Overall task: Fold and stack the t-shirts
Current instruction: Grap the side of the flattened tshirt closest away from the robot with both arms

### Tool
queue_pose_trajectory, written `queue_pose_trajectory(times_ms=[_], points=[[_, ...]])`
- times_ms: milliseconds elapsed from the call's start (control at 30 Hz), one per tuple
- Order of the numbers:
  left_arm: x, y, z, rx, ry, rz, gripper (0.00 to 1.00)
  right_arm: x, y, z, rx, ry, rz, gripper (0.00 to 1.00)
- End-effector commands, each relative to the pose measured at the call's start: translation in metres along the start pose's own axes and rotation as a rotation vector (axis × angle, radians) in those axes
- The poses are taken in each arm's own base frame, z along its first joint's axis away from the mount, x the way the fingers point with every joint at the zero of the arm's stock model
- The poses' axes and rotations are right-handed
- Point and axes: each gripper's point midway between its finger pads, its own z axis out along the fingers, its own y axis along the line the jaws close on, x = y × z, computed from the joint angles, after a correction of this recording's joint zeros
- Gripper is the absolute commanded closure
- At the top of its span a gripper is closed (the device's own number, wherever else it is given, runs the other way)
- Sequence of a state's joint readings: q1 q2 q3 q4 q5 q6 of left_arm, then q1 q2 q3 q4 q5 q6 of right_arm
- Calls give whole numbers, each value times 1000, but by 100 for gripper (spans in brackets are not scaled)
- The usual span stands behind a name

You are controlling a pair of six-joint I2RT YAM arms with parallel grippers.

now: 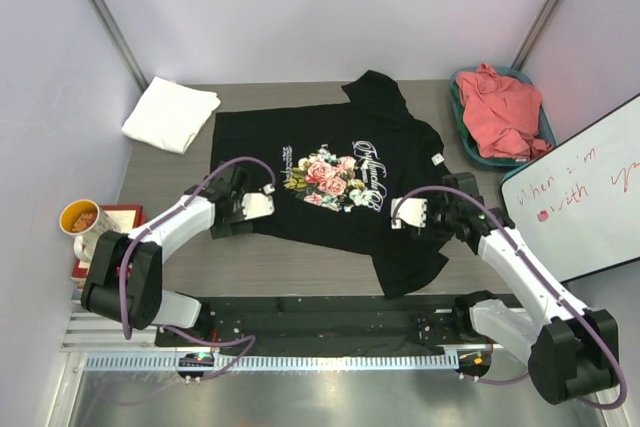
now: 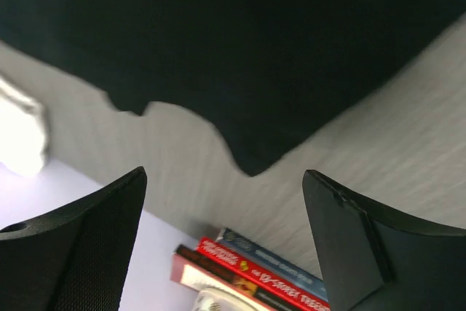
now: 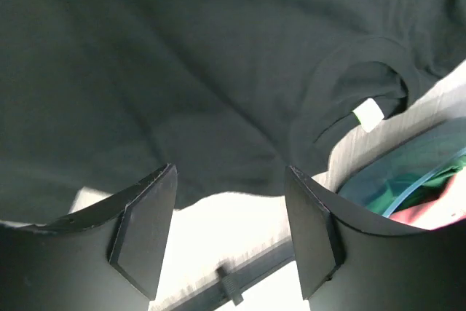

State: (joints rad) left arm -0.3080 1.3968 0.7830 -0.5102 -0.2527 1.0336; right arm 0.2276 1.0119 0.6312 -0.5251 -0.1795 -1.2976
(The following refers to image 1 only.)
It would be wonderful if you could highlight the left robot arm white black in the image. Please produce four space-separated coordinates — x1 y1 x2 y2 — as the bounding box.
81 166 250 346

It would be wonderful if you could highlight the pink crumpled t shirt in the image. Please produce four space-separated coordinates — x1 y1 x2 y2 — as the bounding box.
455 64 552 161

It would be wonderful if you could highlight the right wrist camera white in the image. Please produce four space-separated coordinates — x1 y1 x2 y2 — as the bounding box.
391 198 428 230

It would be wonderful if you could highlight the whiteboard with red writing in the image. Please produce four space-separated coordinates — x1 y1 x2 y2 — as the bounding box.
500 98 640 281

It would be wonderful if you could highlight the purple cable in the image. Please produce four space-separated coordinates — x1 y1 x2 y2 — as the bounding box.
390 184 629 411
119 156 277 381

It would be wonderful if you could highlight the folded white t shirt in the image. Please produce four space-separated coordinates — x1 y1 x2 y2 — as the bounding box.
121 77 221 155

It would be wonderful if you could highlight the white slotted cable duct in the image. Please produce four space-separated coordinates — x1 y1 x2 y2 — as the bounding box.
85 350 459 372

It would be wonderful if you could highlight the bottom book in stack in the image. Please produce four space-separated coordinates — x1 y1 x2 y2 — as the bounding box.
71 280 86 305

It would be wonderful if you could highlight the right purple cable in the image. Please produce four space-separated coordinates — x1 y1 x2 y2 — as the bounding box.
390 184 629 411

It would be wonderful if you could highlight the floral mug yellow inside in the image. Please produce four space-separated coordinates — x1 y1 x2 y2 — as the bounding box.
59 199 121 263

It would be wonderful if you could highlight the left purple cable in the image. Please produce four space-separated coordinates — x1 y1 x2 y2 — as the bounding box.
119 156 277 381

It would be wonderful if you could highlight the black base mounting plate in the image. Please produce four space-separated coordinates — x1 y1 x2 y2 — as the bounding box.
154 295 512 348

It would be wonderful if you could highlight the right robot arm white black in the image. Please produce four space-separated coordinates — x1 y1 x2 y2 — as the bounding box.
391 173 628 411

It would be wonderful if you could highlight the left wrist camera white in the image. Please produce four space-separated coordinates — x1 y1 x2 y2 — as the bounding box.
241 184 275 221

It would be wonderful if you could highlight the aluminium rail frame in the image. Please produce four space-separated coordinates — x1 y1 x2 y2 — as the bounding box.
62 310 490 357

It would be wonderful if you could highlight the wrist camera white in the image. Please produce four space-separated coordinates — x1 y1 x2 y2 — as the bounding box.
391 198 428 230
241 184 275 221

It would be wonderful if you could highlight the black floral t shirt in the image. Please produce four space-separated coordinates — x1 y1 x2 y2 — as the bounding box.
210 70 449 298

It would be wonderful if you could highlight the red top book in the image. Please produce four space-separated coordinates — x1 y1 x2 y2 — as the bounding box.
70 204 146 290

